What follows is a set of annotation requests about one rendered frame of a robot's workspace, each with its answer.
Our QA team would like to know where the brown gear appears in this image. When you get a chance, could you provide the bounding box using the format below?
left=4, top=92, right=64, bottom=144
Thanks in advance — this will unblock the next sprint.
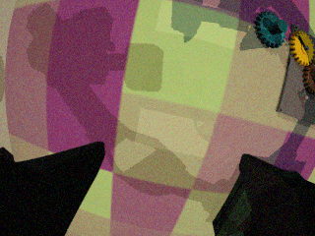
left=303, top=60, right=315, bottom=95

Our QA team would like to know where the teal gear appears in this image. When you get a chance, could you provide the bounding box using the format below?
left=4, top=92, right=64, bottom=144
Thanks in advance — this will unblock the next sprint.
left=255, top=12, right=287, bottom=48

